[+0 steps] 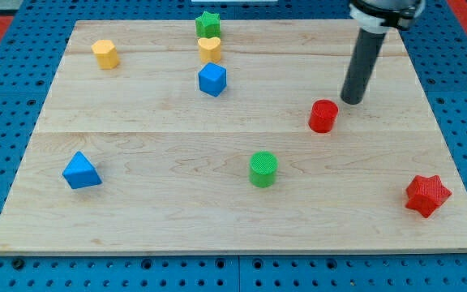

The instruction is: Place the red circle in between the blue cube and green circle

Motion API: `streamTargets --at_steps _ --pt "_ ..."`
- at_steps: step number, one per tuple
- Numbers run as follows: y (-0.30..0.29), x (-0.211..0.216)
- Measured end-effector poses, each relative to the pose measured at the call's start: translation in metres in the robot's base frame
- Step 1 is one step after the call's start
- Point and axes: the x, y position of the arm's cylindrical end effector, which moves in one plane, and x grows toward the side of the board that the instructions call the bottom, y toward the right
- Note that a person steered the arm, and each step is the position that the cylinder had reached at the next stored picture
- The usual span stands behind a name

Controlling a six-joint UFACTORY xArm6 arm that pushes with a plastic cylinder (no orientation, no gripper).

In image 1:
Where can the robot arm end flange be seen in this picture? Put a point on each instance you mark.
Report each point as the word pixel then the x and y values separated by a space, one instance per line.
pixel 377 16

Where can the blue cube block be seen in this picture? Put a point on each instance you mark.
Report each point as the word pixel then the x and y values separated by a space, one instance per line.
pixel 212 79

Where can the green cylinder block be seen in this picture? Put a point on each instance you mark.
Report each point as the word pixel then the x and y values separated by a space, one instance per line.
pixel 263 166

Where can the light wooden board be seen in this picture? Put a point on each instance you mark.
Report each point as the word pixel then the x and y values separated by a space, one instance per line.
pixel 174 161

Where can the red cylinder block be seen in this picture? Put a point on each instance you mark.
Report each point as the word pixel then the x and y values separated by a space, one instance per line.
pixel 323 116

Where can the yellow heart block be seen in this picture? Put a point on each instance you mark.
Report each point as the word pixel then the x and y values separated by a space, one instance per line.
pixel 209 49

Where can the green star block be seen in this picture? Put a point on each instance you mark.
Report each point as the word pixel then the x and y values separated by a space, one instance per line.
pixel 208 25

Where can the yellow hexagon block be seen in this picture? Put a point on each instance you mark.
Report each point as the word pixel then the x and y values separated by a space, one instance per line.
pixel 106 54

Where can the blue triangle block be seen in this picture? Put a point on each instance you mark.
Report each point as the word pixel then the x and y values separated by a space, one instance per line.
pixel 80 172

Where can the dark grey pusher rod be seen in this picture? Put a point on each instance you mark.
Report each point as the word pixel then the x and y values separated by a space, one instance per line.
pixel 361 66

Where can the red star block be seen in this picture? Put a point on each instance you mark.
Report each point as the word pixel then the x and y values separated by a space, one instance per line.
pixel 426 194

